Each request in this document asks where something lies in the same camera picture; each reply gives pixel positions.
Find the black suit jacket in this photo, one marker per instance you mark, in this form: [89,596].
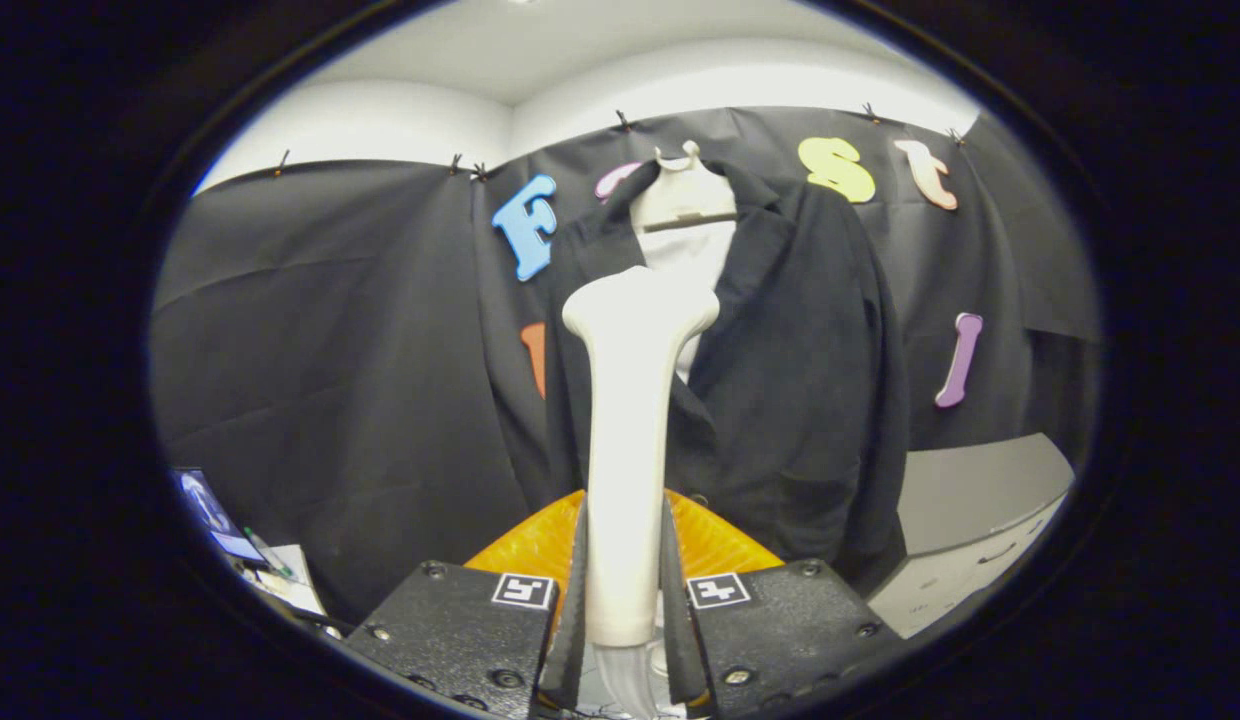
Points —
[800,380]

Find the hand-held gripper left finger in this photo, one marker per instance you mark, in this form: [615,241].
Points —
[576,640]

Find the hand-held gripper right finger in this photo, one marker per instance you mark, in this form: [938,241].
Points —
[675,640]

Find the grey cabinet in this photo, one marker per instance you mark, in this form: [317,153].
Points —
[970,490]

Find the black backdrop cloth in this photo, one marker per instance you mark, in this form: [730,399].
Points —
[330,350]

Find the white paper sheets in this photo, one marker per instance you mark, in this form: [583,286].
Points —
[295,590]

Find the white shirt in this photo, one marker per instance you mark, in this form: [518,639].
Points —
[690,250]

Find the white clothes hanger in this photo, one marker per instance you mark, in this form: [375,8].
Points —
[680,200]

